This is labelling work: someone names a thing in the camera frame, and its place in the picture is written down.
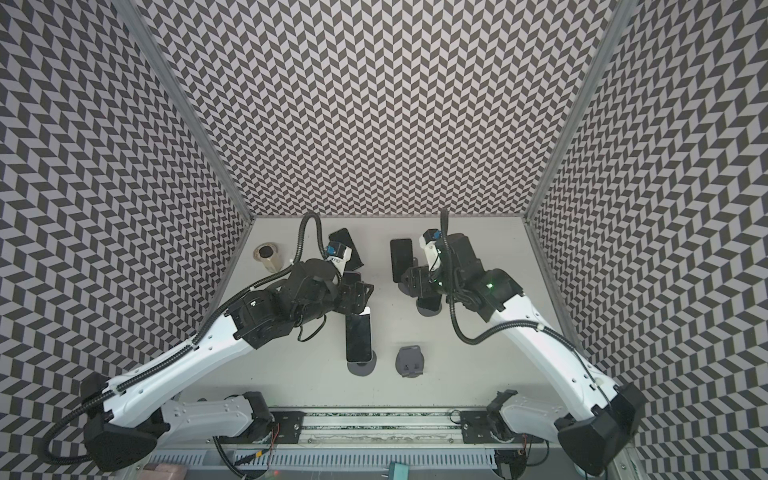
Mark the phone on rear grey stand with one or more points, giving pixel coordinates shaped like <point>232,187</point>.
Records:
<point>401,253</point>

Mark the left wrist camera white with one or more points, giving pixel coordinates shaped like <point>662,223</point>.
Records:
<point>339,255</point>

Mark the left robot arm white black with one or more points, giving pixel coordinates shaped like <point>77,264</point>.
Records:
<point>141,413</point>

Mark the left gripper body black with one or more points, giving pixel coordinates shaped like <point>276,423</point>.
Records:
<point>343,300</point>

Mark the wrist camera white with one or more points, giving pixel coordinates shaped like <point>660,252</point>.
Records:
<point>429,243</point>
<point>339,255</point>

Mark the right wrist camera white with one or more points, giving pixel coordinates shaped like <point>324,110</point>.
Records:
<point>429,243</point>

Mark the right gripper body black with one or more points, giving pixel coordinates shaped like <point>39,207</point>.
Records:
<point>420,282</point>

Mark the silver aluminium corner post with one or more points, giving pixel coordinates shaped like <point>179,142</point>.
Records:
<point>618,23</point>
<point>130,15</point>

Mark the spice jar with black lid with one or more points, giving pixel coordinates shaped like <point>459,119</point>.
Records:
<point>269,256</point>

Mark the silver aluminium corner post right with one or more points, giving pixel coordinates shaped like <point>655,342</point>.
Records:
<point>618,23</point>

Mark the silver aluminium corner post left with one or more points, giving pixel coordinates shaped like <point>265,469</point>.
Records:
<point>130,15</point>

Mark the teal phone on black stand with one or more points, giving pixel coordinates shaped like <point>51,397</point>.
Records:
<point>344,238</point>

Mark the metal base rail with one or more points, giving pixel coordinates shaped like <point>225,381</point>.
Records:
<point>372,439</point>

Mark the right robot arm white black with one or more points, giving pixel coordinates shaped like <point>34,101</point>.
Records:
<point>598,416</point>

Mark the purple edged phone black stand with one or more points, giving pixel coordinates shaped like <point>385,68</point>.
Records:
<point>352,280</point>

